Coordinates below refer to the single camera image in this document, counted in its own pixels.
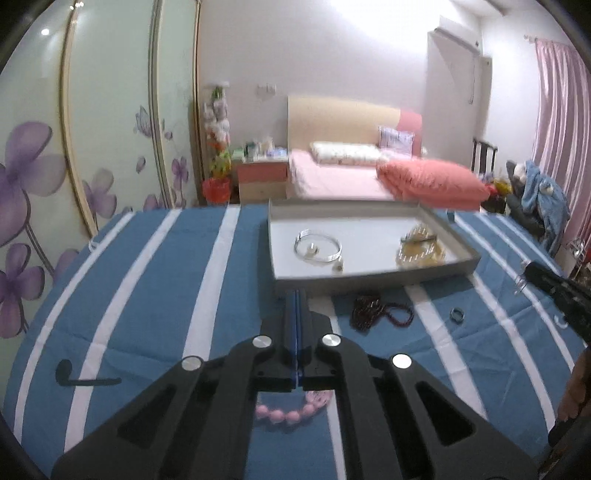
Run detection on thin silver bangle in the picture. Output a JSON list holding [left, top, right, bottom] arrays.
[[294, 229, 345, 265]]

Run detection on colourful toy balls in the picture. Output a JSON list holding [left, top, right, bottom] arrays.
[[485, 178, 514, 198]]

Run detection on person's right hand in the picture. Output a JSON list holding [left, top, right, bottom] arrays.
[[556, 348, 591, 424]]

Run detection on grey white plush toy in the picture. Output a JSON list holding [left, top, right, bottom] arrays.
[[505, 159, 530, 186]]

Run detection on white pearl bracelet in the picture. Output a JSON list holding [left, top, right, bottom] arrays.
[[396, 224, 447, 268]]

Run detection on small lilac pillow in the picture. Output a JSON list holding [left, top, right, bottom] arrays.
[[379, 126, 415, 152]]

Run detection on pink nightstand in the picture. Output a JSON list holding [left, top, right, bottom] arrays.
[[236, 157, 290, 203]]

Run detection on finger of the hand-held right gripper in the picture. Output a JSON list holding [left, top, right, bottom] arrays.
[[523, 261, 570, 297]]

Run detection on pink curtain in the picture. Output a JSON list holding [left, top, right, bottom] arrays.
[[531, 39, 591, 197]]

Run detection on white air conditioner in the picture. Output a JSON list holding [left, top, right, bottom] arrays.
[[434, 16, 483, 49]]

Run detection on floral sliding door wardrobe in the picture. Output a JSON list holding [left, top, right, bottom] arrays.
[[0, 0, 206, 361]]

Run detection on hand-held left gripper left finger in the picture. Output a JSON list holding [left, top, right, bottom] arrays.
[[51, 290, 300, 480]]

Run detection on clear tube of plush toys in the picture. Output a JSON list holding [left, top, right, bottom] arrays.
[[202, 83, 232, 206]]

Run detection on pink bed with headboard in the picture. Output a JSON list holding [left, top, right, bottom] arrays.
[[287, 95, 423, 202]]

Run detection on dark red bead necklace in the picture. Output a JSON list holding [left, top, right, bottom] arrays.
[[352, 295, 415, 331]]

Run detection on grey shallow tray box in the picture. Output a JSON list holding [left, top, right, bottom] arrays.
[[268, 198, 481, 296]]

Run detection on white pipe duct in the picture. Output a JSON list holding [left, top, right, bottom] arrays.
[[468, 46, 493, 108]]

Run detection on blue garment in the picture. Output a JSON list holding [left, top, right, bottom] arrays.
[[522, 161, 571, 256]]

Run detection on white patterned pillow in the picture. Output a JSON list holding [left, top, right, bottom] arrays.
[[309, 141, 389, 165]]

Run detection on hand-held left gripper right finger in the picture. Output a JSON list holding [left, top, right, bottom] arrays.
[[298, 290, 539, 480]]

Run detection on blue white striped sheet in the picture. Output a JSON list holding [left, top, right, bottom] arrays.
[[0, 203, 591, 480]]

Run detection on wide silver bangle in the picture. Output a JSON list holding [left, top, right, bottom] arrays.
[[401, 231, 439, 246]]

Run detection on large coral pillow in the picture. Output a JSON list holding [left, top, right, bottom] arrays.
[[376, 158, 491, 212]]

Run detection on dark wooden chair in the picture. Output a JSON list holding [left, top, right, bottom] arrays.
[[471, 137, 499, 174]]

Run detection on pink bead bracelet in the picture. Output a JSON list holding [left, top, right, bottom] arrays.
[[254, 390, 334, 425]]

